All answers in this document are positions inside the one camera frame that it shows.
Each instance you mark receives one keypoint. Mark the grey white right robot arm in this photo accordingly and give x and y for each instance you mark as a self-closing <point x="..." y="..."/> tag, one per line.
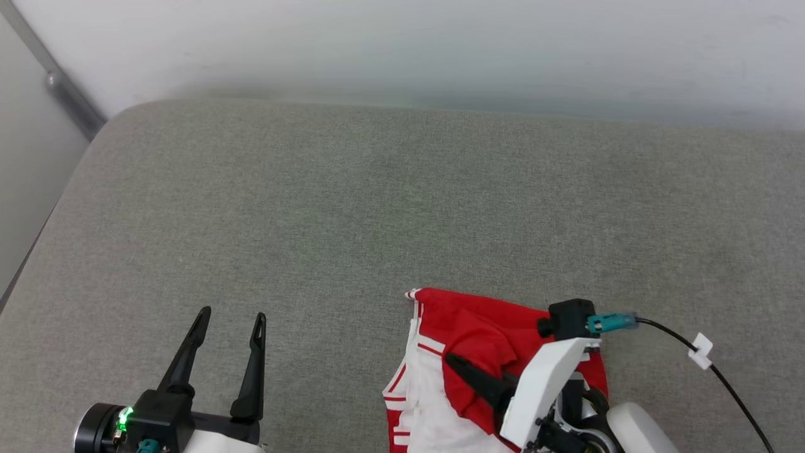
<point x="635" y="431"/>

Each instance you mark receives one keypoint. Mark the teal right camera connector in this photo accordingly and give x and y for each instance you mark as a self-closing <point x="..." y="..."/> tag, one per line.
<point x="613" y="323"/>

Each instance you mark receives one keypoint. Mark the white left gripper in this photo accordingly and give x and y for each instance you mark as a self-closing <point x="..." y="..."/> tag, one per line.
<point x="220" y="434"/>

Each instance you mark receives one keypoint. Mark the teal camera connector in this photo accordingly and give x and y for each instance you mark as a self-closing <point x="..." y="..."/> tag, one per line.
<point x="613" y="323"/>
<point x="149" y="447"/>

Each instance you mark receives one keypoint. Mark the grey metal rail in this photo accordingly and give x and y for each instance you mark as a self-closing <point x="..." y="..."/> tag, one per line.
<point x="75" y="104"/>

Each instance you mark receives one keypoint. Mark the teal left camera connector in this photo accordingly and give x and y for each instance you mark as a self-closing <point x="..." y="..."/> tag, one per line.
<point x="149" y="447"/>

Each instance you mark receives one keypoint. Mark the grey fabric sofa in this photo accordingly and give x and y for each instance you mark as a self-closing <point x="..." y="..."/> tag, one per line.
<point x="314" y="220"/>

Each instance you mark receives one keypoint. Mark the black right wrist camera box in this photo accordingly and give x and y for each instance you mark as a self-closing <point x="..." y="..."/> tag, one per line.
<point x="569" y="318"/>

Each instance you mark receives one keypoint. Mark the white label tag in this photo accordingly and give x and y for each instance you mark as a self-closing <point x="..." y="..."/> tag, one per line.
<point x="701" y="352"/>

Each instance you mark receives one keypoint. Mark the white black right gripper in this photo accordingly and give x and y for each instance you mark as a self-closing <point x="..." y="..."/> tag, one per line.
<point x="541" y="390"/>

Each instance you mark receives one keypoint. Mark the red and white garment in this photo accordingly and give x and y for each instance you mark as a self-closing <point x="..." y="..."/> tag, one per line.
<point x="478" y="327"/>

